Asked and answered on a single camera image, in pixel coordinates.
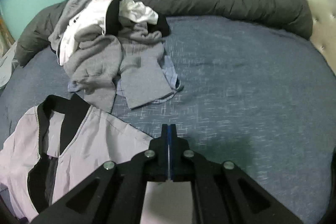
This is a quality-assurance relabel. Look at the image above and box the grey jacket with black lining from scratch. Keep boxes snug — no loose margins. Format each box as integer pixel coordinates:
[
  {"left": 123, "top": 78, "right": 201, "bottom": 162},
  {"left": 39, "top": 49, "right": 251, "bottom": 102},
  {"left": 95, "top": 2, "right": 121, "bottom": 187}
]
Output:
[{"left": 0, "top": 94, "right": 196, "bottom": 224}]

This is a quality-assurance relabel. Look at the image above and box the light blue shirt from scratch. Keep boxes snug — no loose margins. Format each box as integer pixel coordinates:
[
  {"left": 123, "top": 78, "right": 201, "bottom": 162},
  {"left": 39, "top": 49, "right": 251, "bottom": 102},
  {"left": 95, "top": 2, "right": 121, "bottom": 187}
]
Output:
[{"left": 68, "top": 55, "right": 184, "bottom": 105}]

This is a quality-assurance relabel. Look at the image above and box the grey sweatshirt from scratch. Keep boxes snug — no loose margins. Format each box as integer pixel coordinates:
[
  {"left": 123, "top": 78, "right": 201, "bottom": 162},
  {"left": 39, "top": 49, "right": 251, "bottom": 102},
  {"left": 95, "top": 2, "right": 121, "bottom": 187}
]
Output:
[{"left": 64, "top": 23, "right": 166, "bottom": 113}]

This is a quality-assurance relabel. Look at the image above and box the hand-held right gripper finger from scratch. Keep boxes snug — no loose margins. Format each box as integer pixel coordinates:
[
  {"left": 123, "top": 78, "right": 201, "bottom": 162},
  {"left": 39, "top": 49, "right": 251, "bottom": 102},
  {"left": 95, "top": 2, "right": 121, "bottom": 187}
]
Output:
[
  {"left": 169, "top": 124, "right": 302, "bottom": 224},
  {"left": 31, "top": 124, "right": 170, "bottom": 224}
]

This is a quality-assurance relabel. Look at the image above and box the blue grey garment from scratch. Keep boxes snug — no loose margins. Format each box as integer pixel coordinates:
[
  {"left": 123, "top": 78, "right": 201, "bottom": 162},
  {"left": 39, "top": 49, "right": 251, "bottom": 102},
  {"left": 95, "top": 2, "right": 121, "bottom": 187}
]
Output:
[{"left": 119, "top": 42, "right": 177, "bottom": 110}]

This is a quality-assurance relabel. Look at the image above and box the light grey sheet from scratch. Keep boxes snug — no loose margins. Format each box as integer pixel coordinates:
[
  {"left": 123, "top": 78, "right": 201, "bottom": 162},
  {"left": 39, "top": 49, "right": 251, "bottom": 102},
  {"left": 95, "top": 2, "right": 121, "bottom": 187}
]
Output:
[{"left": 0, "top": 40, "right": 19, "bottom": 88}]

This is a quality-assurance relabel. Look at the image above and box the bed with blue sheet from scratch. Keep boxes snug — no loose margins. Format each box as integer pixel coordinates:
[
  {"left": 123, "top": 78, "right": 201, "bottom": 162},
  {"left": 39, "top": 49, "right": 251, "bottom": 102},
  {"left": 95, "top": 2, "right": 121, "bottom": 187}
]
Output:
[{"left": 0, "top": 15, "right": 336, "bottom": 224}]

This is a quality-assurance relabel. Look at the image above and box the cream tufted headboard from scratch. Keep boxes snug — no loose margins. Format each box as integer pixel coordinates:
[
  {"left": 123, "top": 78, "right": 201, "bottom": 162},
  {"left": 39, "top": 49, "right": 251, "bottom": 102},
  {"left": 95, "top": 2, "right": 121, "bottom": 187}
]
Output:
[{"left": 273, "top": 0, "right": 336, "bottom": 64}]

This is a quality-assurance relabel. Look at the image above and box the crumpled white shirt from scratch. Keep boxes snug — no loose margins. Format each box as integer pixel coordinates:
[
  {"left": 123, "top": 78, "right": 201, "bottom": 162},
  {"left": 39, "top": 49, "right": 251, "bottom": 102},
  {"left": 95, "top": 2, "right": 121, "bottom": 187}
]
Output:
[{"left": 119, "top": 0, "right": 159, "bottom": 25}]

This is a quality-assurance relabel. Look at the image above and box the wooden strip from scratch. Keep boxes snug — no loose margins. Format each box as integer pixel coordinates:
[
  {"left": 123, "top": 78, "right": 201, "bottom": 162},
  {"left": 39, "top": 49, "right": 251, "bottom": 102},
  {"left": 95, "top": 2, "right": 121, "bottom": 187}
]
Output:
[{"left": 0, "top": 17, "right": 16, "bottom": 47}]

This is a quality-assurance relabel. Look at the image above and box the pile of unfolded clothes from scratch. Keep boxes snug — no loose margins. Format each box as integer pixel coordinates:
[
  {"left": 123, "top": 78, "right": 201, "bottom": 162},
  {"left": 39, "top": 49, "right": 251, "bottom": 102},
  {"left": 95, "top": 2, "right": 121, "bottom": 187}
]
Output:
[{"left": 49, "top": 0, "right": 171, "bottom": 67}]

